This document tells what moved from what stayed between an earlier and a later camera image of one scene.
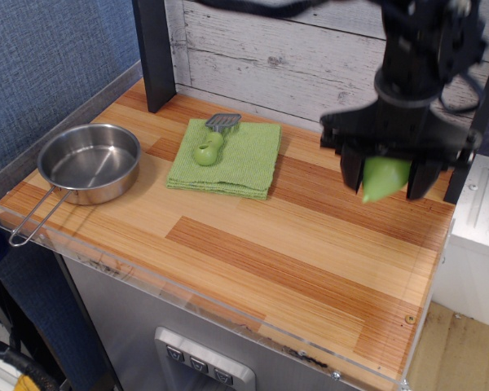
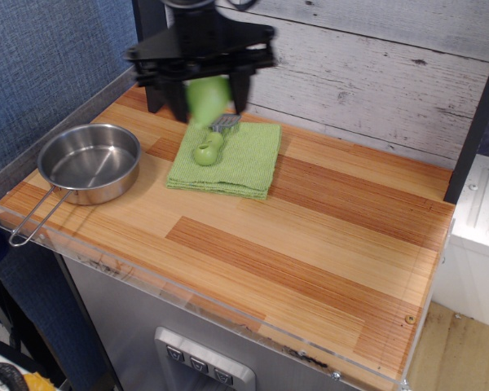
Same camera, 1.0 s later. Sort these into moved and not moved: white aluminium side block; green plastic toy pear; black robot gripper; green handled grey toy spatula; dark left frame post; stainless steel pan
Moved: black robot gripper; green plastic toy pear
Not moved: white aluminium side block; green handled grey toy spatula; dark left frame post; stainless steel pan
